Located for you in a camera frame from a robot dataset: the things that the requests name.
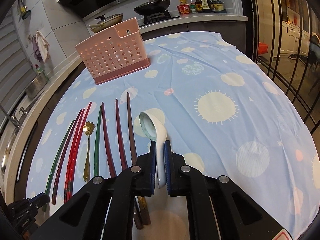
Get maroon chopstick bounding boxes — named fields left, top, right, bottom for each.
left=115, top=99, right=127, bottom=170
left=101, top=102, right=117, bottom=178

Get green chopstick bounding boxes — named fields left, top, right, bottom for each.
left=94, top=106, right=102, bottom=177
left=44, top=119, right=75, bottom=196

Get dark red chopstick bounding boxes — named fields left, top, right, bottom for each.
left=51, top=109, right=83, bottom=205

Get white ceramic soup spoon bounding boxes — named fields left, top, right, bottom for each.
left=139, top=111, right=167, bottom=188

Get brown chopstick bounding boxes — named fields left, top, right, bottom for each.
left=126, top=92, right=151, bottom=230

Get bright red chopstick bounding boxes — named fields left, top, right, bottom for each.
left=67, top=102, right=92, bottom=201
left=64, top=109, right=84, bottom=203

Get gold flower spoon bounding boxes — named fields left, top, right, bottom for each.
left=82, top=121, right=95, bottom=182

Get blue patterned tablecloth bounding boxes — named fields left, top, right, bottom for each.
left=26, top=31, right=319, bottom=239

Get chrome sink faucet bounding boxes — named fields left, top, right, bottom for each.
left=0, top=105, right=28, bottom=129

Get pink perforated utensil holder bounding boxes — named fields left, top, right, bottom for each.
left=75, top=17, right=151, bottom=85

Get stainless steel pot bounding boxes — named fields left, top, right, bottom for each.
left=25, top=72, right=48, bottom=99

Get green dish soap bottle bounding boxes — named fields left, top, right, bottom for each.
left=35, top=64, right=45, bottom=75

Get black gas stove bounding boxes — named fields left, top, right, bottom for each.
left=138, top=10, right=180, bottom=27

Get beige frying pan with lid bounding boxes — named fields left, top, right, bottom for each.
left=89, top=14, right=123, bottom=33

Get red instant noodle cup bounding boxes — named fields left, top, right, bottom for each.
left=177, top=4, right=191, bottom=15

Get small green jar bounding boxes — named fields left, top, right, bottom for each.
left=189, top=4, right=197, bottom=14

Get purple hanging cloth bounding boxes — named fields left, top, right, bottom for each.
left=31, top=36, right=43, bottom=63

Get black wok with lid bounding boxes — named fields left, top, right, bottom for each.
left=134, top=0, right=170, bottom=16

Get white hanging towel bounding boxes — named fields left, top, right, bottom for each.
left=35, top=31, right=50, bottom=63

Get soy sauce bottle yellow cap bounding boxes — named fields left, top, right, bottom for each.
left=195, top=0, right=202, bottom=12

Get small condiment jars tray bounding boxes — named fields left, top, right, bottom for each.
left=210, top=0, right=227, bottom=13

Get dark vinegar bottle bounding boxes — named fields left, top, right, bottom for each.
left=201, top=0, right=212, bottom=13

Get hanging green strainer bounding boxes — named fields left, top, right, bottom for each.
left=17, top=0, right=31, bottom=22

